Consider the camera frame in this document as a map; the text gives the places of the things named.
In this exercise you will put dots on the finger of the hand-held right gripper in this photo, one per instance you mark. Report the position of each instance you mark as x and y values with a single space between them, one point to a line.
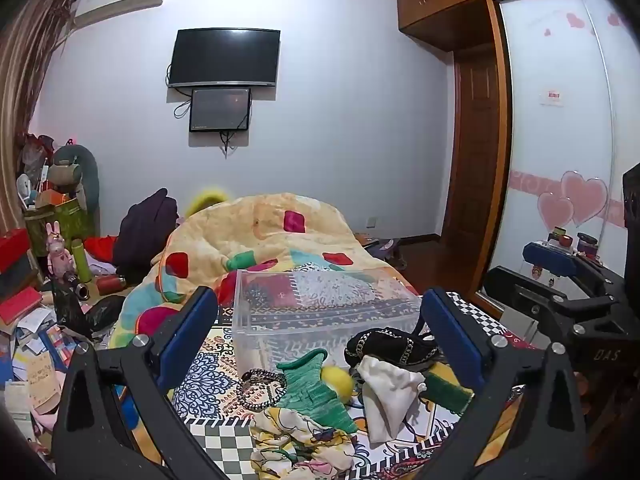
530 300
547 256

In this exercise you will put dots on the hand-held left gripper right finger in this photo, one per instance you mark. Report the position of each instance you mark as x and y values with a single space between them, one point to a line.
450 336

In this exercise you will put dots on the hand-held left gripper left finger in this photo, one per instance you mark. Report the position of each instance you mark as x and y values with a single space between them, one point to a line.
192 321

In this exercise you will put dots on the red small jar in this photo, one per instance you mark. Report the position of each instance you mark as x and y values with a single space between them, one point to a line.
561 237

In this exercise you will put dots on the dark glass jar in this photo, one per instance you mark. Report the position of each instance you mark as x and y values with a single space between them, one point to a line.
587 246

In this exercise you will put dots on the green and yellow knitted piece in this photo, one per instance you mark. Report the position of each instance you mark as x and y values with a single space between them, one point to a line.
445 390

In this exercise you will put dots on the white cloth pouch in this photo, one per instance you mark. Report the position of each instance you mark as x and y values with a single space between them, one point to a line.
387 390

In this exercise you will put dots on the red can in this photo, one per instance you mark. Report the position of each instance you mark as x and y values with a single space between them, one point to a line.
111 285

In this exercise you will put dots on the dark purple jacket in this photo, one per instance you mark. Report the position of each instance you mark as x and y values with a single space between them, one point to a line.
145 230

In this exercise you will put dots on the yellow patchwork quilt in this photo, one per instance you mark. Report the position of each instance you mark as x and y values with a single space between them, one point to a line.
250 232

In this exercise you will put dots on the red cloth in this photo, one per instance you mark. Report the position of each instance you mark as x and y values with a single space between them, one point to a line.
102 249

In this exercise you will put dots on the black plastic bag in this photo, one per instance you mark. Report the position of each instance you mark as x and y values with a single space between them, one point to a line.
75 310

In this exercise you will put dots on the yellow fluffy pompom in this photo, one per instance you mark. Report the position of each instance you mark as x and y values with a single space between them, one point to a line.
339 382

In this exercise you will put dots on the yellow-green plush toy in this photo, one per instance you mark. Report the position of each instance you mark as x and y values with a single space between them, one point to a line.
202 201

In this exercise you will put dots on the brown wooden door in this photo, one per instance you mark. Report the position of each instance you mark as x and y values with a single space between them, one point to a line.
472 155

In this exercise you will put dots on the green bottle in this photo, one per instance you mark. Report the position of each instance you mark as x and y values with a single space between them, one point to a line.
81 260

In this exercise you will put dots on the clear plastic storage box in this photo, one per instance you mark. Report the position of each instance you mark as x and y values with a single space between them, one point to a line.
320 310

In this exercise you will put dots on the green knitted sock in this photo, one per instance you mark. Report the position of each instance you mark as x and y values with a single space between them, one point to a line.
312 395

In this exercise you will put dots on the pink rabbit toy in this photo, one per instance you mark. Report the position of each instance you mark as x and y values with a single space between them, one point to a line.
57 252

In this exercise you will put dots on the floral patterned cloth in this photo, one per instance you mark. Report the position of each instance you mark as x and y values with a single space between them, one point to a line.
290 440

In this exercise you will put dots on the white wardrobe sticker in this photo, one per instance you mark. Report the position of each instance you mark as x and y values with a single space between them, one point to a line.
552 97

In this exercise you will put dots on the pile of papers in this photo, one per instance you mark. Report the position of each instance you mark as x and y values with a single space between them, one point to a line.
35 365

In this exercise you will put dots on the green gift bag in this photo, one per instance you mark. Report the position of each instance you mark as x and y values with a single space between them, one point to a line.
60 222

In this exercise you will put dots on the red book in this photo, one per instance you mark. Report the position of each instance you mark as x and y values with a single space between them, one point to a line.
20 306

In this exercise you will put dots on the grey-green long plush toy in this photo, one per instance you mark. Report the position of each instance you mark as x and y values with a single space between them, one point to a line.
75 167

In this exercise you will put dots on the red box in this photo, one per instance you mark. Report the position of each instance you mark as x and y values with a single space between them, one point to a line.
12 250

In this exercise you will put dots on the wooden overhead cabinet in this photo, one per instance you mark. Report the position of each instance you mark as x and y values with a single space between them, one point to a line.
445 5

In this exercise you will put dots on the brown striped curtain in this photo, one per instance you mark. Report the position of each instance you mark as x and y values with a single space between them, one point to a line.
27 95

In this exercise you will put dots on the white air conditioner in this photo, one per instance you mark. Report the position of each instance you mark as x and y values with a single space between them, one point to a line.
117 7

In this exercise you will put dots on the small black wall monitor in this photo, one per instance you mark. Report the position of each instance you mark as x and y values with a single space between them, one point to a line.
220 110

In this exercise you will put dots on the wall-mounted black television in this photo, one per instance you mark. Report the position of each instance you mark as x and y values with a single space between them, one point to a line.
225 57

